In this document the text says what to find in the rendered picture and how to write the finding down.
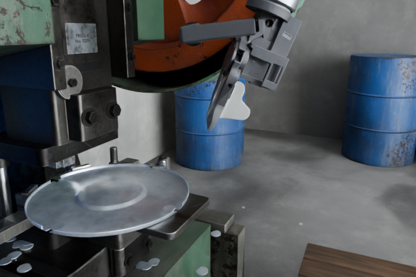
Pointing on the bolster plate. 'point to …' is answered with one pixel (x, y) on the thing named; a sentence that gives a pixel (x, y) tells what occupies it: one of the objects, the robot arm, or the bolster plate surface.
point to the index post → (163, 161)
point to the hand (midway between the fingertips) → (208, 121)
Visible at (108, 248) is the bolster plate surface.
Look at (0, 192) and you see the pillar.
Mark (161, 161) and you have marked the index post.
